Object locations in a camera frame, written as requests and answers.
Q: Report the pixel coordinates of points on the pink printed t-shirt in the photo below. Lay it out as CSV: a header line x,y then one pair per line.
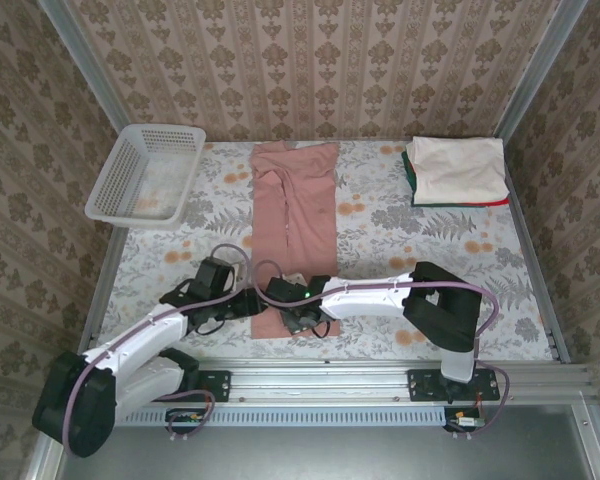
x,y
305,210

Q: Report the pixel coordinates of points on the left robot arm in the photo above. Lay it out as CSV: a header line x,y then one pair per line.
x,y
145,345

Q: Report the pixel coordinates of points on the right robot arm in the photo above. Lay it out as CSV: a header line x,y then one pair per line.
x,y
370,302

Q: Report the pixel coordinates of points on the floral tablecloth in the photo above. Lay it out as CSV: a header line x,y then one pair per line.
x,y
420,250

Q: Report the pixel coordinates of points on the grey metal panel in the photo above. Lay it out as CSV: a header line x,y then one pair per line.
x,y
305,455

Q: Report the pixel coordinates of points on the white plastic basket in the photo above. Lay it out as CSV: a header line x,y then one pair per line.
x,y
130,175

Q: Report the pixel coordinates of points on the cream folded t-shirt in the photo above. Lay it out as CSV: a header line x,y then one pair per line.
x,y
460,167

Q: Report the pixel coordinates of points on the red folded t-shirt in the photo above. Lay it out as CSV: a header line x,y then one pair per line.
x,y
497,201

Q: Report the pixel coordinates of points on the aluminium mounting rail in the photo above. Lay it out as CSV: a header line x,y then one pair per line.
x,y
320,380

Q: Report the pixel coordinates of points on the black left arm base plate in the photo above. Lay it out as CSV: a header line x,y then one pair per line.
x,y
215,385

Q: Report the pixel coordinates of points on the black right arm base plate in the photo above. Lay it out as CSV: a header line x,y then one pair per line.
x,y
425,385

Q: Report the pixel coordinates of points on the aluminium frame post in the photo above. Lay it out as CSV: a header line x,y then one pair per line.
x,y
540,65
85,65

